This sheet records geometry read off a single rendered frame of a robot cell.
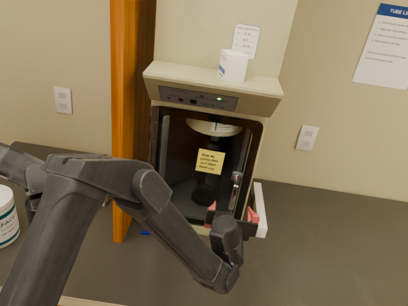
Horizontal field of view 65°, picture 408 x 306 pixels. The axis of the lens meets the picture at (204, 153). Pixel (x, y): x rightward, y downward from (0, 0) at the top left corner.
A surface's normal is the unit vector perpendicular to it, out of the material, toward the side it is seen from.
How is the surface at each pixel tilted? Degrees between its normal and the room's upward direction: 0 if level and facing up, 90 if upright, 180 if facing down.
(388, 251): 0
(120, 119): 90
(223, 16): 90
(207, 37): 90
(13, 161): 52
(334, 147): 90
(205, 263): 73
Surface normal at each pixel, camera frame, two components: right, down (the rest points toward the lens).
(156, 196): 0.82, 0.11
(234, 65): 0.21, 0.52
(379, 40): -0.08, 0.50
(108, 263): 0.13, -0.85
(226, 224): -0.22, -0.85
